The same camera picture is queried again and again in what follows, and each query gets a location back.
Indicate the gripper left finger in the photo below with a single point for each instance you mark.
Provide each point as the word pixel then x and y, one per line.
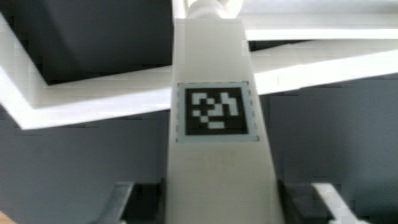
pixel 133 206

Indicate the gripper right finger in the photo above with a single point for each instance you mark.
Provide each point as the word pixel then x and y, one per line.
pixel 313 204

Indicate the white desk leg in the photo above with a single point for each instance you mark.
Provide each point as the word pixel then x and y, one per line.
pixel 220 180

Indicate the white desk tabletop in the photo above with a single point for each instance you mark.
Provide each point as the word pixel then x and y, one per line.
pixel 295 19

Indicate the white L-shaped wall fence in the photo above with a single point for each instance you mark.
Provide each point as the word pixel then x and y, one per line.
pixel 293 64

